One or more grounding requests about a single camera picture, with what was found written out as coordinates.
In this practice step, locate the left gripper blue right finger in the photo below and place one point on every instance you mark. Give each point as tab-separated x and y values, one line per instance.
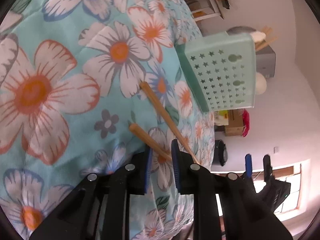
192	178

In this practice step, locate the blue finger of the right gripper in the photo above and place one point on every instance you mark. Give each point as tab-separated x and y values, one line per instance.
268	171
248	166

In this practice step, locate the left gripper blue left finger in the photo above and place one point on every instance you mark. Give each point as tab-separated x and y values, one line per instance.
132	179

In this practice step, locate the cardboard box under table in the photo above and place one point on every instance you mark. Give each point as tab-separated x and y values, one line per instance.
235	125

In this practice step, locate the wooden chopstick on cloth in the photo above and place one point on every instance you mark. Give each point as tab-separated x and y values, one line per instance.
165	115

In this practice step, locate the mint green utensil holder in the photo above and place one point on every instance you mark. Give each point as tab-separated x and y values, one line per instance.
220	71

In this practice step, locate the floral teal tablecloth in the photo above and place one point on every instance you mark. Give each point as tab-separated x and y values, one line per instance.
70	75

